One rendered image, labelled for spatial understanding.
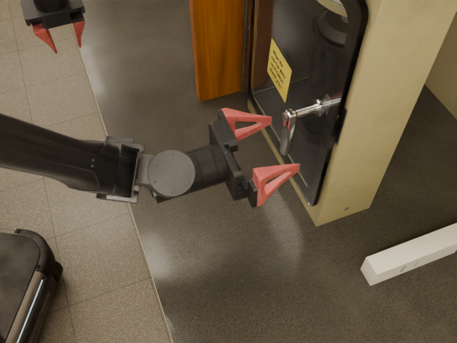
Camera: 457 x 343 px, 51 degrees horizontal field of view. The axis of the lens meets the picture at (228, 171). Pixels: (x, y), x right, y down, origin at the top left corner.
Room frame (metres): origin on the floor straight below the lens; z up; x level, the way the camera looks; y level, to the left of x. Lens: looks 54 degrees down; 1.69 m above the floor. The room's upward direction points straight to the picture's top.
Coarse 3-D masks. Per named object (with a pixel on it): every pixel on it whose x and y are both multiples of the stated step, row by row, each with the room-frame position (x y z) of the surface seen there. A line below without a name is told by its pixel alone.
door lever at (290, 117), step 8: (312, 104) 0.48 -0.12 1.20; (320, 104) 0.47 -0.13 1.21; (288, 112) 0.46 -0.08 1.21; (296, 112) 0.46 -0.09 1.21; (304, 112) 0.46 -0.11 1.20; (312, 112) 0.46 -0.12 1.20; (320, 112) 0.46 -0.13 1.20; (288, 120) 0.45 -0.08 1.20; (296, 120) 0.45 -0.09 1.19; (288, 128) 0.45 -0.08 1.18; (288, 136) 0.45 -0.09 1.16; (280, 144) 0.46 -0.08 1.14; (288, 144) 0.45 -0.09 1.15; (288, 152) 0.45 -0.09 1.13
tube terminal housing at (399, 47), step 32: (384, 0) 0.43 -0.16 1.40; (416, 0) 0.45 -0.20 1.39; (448, 0) 0.46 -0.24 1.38; (384, 32) 0.44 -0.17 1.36; (416, 32) 0.45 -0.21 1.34; (384, 64) 0.44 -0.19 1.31; (416, 64) 0.46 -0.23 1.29; (352, 96) 0.43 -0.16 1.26; (384, 96) 0.45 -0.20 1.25; (416, 96) 0.47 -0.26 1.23; (352, 128) 0.44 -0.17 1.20; (384, 128) 0.46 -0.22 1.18; (352, 160) 0.44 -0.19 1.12; (384, 160) 0.47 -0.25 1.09; (320, 192) 0.44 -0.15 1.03; (352, 192) 0.45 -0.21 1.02; (320, 224) 0.43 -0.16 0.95
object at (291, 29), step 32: (256, 0) 0.68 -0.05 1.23; (288, 0) 0.59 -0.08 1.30; (320, 0) 0.51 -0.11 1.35; (352, 0) 0.46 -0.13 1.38; (256, 32) 0.68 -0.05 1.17; (288, 32) 0.58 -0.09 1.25; (320, 32) 0.50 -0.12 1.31; (352, 32) 0.44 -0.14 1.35; (256, 64) 0.67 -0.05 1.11; (288, 64) 0.56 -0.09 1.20; (320, 64) 0.49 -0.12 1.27; (352, 64) 0.43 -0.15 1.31; (256, 96) 0.66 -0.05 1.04; (288, 96) 0.55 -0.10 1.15; (320, 96) 0.47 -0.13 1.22; (320, 128) 0.46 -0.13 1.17; (288, 160) 0.52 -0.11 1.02; (320, 160) 0.44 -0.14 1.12
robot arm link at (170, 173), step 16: (128, 144) 0.41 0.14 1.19; (144, 160) 0.35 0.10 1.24; (160, 160) 0.35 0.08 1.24; (176, 160) 0.35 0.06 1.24; (144, 176) 0.33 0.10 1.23; (160, 176) 0.33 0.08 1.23; (176, 176) 0.34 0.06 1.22; (192, 176) 0.34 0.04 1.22; (160, 192) 0.32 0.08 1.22; (176, 192) 0.32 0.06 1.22
